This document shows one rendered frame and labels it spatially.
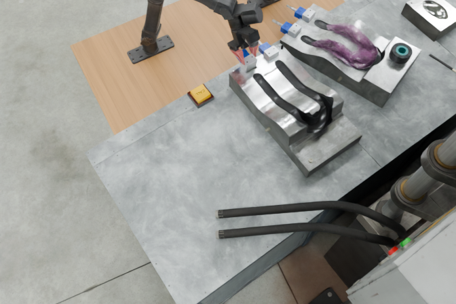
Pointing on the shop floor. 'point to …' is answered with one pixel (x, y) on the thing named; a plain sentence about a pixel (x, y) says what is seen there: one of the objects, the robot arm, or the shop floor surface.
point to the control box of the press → (410, 271)
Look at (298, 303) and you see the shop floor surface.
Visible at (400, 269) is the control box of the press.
